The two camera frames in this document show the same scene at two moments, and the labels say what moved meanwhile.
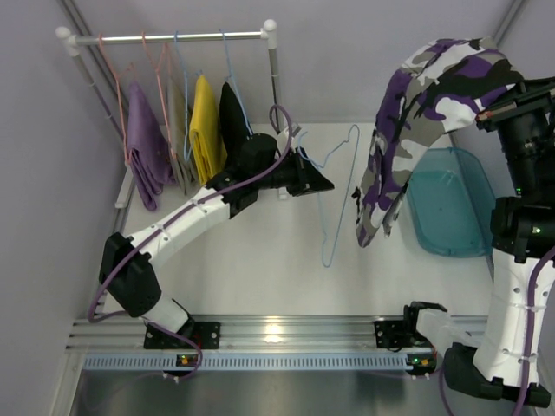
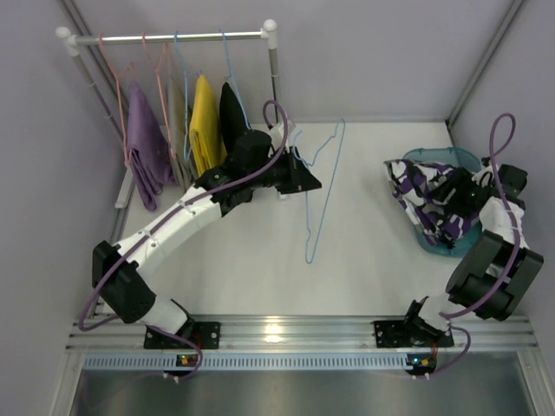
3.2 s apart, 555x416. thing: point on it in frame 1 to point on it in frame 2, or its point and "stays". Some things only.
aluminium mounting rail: [340, 345] stays
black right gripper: [514, 108] to [447, 196]
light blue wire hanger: [186, 153] stays
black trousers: [233, 125] stays
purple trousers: [149, 151] stays
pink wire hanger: [119, 94] stays
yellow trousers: [207, 144] stays
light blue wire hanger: [349, 193] to [330, 192]
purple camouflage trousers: [439, 88] to [413, 184]
